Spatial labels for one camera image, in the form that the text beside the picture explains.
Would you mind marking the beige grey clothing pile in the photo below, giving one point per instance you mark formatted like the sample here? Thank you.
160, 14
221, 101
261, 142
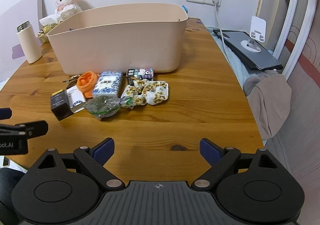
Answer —
269, 97

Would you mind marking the cream thermos bottle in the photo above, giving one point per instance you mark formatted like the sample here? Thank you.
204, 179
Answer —
29, 42

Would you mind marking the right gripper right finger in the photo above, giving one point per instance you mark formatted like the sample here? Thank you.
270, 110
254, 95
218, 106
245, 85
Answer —
252, 188

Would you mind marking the grey laptop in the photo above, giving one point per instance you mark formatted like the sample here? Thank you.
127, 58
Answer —
260, 61

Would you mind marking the white wooden shelf frame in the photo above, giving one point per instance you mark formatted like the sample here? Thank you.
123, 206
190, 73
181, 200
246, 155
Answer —
288, 26

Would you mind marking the gold tissue box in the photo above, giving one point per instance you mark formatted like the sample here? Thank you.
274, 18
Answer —
47, 23

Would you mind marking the blue white porcelain pattern box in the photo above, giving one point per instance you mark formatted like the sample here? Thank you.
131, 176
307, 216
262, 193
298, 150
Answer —
108, 84

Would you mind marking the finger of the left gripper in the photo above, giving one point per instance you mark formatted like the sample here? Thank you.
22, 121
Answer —
30, 129
5, 113

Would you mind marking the white plush lamb toy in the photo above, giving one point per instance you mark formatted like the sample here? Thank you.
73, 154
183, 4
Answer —
66, 8

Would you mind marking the cartoon blind box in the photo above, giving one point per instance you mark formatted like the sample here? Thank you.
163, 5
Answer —
139, 74

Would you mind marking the white phone stand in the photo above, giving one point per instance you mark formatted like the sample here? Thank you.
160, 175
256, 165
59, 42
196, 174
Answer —
257, 34

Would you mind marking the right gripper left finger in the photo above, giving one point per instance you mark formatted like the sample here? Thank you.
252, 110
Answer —
63, 187

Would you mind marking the metal keys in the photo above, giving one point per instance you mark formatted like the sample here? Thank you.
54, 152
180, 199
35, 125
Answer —
72, 78

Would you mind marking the floral yellow white scrunchie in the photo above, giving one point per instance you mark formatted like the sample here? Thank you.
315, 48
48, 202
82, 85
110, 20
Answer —
144, 92

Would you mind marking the white small carton box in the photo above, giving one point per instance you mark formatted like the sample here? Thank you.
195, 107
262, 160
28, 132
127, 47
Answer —
76, 99

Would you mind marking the beige plastic storage bin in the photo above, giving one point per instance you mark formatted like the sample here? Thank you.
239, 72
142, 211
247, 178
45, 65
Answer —
121, 37

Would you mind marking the black small box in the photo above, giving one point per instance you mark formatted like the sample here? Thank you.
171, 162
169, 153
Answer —
59, 104

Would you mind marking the orange rolled sock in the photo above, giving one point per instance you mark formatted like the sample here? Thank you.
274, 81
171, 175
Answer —
86, 83

